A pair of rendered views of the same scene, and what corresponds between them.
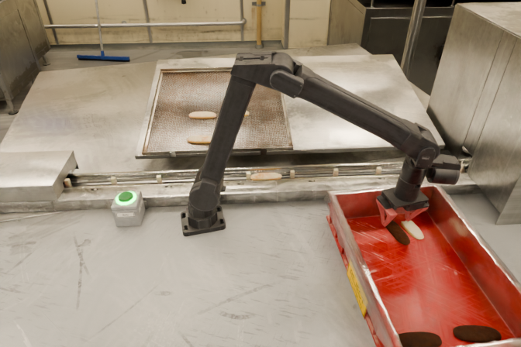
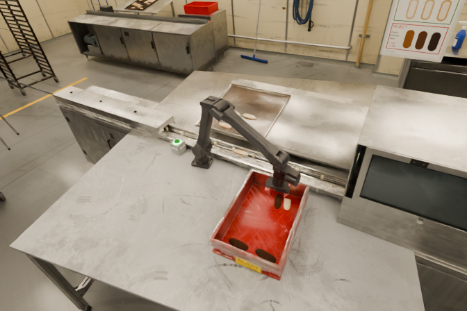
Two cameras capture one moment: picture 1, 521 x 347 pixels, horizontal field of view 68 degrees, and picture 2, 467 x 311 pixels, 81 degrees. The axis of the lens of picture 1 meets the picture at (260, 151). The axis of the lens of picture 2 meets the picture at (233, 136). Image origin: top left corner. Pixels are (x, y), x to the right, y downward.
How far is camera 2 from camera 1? 84 cm
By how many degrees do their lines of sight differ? 30
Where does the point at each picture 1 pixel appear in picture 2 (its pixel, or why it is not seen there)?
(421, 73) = not seen: hidden behind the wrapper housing
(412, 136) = (269, 154)
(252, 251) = (210, 182)
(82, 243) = (158, 154)
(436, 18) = not seen: outside the picture
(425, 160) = (276, 168)
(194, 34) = (313, 51)
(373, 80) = (340, 117)
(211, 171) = (199, 141)
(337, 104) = (238, 128)
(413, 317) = (246, 236)
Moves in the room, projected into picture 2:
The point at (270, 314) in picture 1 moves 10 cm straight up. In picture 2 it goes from (195, 207) to (192, 194)
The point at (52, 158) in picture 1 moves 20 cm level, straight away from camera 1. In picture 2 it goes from (164, 116) to (169, 103)
